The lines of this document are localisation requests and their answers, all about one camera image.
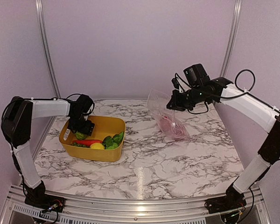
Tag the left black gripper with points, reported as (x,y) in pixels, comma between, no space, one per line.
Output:
(87,129)

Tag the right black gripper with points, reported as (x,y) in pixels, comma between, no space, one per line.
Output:
(176,103)

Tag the green toy pear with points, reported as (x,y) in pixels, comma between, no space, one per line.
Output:
(80,136)

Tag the clear zip top bag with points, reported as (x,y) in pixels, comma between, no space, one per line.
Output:
(156,104)

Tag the yellow plastic basket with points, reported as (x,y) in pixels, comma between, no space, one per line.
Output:
(104,126)

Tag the yellow toy lemon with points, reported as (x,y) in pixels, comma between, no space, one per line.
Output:
(97,145)

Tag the red toy apple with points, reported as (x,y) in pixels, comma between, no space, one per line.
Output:
(164,122)

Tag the red toy peach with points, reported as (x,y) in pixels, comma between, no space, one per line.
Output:
(178,131)

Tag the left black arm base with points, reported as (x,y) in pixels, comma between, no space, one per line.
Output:
(37,197)

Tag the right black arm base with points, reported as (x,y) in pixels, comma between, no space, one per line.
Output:
(231,200)

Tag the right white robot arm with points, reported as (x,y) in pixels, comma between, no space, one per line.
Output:
(224,91)

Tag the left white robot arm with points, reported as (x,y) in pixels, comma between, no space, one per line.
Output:
(16,124)

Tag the green toy grapes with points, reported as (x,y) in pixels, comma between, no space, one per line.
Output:
(79,145)

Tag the orange toy carrot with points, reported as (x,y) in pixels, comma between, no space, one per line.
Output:
(86,142)

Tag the green toy leafy vegetable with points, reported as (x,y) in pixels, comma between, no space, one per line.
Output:
(117,138)

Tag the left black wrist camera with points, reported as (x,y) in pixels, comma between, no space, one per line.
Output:
(84,105)

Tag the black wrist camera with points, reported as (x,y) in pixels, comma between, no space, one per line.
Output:
(84,105)
(196,75)

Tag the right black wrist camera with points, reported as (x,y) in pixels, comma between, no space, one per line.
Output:
(196,75)

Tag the right aluminium frame post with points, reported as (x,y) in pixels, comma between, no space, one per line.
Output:
(232,37)

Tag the aluminium frame post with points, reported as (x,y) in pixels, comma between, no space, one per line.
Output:
(232,37)
(45,45)

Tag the front aluminium rail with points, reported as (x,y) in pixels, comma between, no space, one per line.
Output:
(91,210)

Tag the left aluminium frame post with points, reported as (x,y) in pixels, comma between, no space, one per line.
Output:
(45,45)

